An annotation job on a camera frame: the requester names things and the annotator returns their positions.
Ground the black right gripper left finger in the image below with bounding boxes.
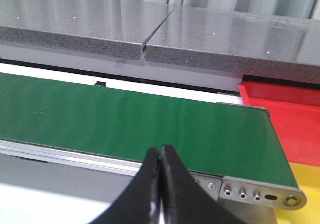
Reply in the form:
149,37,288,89
91,148,160,224

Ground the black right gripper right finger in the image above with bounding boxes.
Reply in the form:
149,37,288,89
160,145,243,224

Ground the green conveyor belt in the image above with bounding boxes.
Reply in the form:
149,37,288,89
0,73,297,187

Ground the yellow plastic tray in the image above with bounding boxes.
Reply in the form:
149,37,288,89
275,163,320,224

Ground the red plastic tray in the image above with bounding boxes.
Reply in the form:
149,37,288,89
238,81,320,166

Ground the grey granite slab right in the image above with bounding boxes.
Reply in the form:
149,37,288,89
145,6,320,84

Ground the grey granite slab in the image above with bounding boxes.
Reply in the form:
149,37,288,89
0,0,174,60
145,6,320,84

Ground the grey granite slab left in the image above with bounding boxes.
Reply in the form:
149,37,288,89
0,0,174,60

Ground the aluminium conveyor frame rail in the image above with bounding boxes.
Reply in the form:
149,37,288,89
0,140,307,210

